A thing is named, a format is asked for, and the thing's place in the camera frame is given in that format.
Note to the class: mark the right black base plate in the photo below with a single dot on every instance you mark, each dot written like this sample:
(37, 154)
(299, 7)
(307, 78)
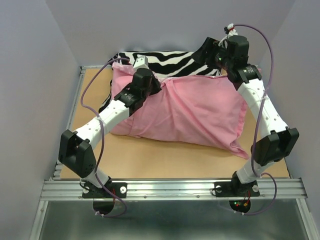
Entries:
(228, 189)

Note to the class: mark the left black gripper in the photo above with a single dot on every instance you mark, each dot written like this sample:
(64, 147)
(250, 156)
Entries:
(157, 86)

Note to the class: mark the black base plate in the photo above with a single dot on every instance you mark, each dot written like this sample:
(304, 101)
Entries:
(228, 189)
(90, 191)

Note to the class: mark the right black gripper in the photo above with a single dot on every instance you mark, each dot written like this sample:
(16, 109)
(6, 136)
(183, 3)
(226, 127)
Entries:
(210, 45)

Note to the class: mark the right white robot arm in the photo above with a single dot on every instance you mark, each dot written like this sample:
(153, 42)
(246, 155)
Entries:
(273, 139)

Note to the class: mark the aluminium mounting rail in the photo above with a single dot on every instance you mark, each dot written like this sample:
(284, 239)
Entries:
(165, 189)

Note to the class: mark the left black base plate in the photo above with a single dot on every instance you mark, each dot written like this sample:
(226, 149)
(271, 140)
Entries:
(90, 191)

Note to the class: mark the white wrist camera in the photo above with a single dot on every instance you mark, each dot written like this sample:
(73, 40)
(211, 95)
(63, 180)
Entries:
(229, 32)
(141, 63)

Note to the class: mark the zebra striped pillow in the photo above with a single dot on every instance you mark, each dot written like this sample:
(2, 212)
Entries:
(164, 64)

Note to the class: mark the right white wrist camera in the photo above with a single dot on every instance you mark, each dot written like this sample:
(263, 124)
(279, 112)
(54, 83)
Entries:
(229, 32)

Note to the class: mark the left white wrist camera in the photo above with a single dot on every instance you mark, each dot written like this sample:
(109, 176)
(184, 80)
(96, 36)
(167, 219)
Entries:
(141, 63)

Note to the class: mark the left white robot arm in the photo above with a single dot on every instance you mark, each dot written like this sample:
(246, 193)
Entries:
(76, 148)

